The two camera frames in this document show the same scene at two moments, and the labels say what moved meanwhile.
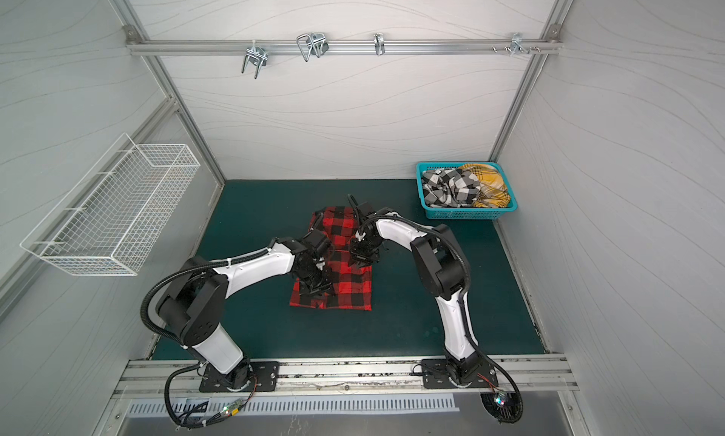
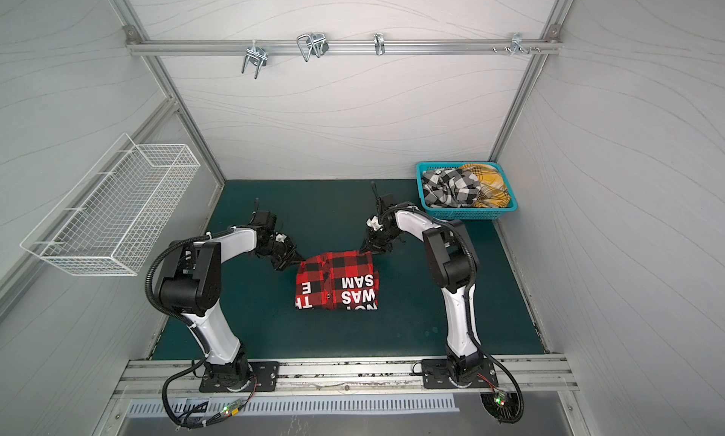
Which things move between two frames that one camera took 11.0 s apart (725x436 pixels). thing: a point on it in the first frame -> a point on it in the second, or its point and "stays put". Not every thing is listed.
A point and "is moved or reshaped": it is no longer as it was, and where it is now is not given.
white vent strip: [298, 405] stays put
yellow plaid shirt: [493, 192] stays put
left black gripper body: [315, 279] -> [281, 253]
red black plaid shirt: [352, 285] is moved or reshaped
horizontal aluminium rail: [280, 46] stays put
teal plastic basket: [443, 212] stays put
